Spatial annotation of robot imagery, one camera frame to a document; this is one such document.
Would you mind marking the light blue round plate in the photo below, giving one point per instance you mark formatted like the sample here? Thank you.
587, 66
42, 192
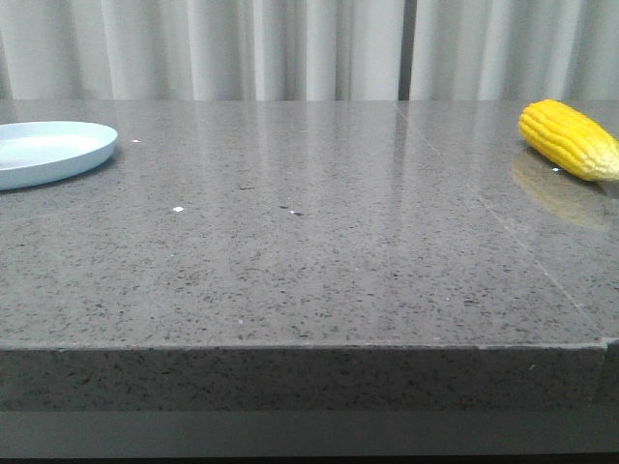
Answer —
37, 153

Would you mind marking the grey curtain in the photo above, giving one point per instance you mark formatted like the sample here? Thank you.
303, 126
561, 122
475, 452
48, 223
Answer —
512, 50
202, 50

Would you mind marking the grey left curtain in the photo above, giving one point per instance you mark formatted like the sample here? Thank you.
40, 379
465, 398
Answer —
202, 50

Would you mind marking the yellow corn cob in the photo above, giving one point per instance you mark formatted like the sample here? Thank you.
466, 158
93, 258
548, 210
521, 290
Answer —
570, 139

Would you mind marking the grey right curtain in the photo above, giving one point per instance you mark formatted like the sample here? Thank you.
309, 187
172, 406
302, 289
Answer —
512, 50

